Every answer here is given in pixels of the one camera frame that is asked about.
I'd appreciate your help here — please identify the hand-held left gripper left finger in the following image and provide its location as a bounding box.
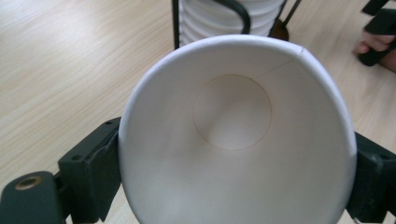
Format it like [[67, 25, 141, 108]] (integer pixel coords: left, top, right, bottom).
[[57, 117, 123, 224]]

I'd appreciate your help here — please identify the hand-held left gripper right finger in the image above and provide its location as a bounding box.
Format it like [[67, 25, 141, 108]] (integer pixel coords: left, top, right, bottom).
[[345, 131, 396, 224]]

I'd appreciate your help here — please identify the black wire double cup holder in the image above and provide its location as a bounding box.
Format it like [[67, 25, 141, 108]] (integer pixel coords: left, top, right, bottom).
[[171, 0, 304, 51]]

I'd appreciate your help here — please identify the white paper cup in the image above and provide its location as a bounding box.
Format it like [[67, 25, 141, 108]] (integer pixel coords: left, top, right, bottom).
[[117, 33, 359, 224]]

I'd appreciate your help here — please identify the stack of white paper cups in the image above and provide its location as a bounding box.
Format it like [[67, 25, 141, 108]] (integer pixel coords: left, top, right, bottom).
[[177, 0, 287, 49]]

